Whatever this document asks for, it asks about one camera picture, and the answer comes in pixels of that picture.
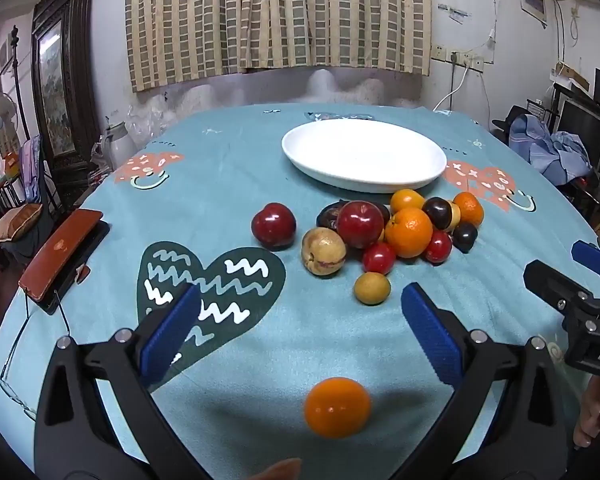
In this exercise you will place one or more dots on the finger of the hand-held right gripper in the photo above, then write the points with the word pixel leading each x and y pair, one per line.
pixel 550 282
pixel 592 257

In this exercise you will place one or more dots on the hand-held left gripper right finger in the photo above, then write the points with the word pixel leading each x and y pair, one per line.
pixel 430 335

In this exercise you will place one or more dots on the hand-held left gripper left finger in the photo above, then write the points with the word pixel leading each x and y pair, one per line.
pixel 172 330

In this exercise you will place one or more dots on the yellow round fruit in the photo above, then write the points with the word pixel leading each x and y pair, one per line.
pixel 372 288

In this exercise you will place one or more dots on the small red plum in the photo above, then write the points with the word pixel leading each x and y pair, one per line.
pixel 439 247
pixel 378 258

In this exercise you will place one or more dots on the dark plum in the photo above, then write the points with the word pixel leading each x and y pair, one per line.
pixel 437 212
pixel 464 237

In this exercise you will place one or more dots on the large orange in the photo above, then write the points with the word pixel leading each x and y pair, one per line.
pixel 408 232

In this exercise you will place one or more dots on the rough tangerine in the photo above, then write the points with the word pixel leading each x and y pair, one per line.
pixel 470 208

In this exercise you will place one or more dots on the smooth orange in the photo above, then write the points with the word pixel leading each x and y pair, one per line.
pixel 337 407

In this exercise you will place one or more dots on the red apple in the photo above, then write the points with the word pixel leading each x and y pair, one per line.
pixel 273 225
pixel 360 222

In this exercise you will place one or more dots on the brown passion fruit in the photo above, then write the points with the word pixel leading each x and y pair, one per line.
pixel 322 252

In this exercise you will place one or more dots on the small orange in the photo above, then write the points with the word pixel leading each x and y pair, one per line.
pixel 406 199

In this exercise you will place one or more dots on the white oval plate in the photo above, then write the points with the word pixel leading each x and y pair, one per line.
pixel 365 152

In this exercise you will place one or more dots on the person's right hand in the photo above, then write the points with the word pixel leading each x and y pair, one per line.
pixel 592 415

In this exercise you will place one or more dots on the person's left hand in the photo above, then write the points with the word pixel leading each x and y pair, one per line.
pixel 280 471

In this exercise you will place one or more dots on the pale yellow fruit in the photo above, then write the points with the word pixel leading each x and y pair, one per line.
pixel 455 217

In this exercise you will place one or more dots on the blue clothing heap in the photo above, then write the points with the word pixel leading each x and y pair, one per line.
pixel 535 145

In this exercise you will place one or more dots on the black monitor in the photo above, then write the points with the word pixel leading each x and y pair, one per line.
pixel 585 125

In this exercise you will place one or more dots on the brown leather glasses case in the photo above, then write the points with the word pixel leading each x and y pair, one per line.
pixel 60 252

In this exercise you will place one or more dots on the dark purple fruit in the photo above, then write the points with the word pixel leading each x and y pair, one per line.
pixel 327 217

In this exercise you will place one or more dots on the blue printed tablecloth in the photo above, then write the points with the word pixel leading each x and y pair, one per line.
pixel 230 185

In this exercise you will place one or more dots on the black hat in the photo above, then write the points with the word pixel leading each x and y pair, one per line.
pixel 505 125

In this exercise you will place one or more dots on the brown seat cushion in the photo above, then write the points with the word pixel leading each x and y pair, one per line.
pixel 15 222

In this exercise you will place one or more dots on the clear plastic bags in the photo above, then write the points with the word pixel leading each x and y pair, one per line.
pixel 150 120

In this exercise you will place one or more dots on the purple hanging cloth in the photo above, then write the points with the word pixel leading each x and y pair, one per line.
pixel 30 165

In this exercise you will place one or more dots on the dark framed painting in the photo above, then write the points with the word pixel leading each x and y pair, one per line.
pixel 55 90

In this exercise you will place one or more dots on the standing fan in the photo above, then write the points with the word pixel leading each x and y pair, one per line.
pixel 2 110

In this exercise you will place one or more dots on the dark coat stand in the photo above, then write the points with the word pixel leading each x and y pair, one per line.
pixel 17 80

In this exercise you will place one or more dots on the checked beige curtain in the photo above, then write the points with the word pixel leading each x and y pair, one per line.
pixel 280 10

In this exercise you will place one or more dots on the wall outlet strip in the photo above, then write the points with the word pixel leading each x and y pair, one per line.
pixel 455 56

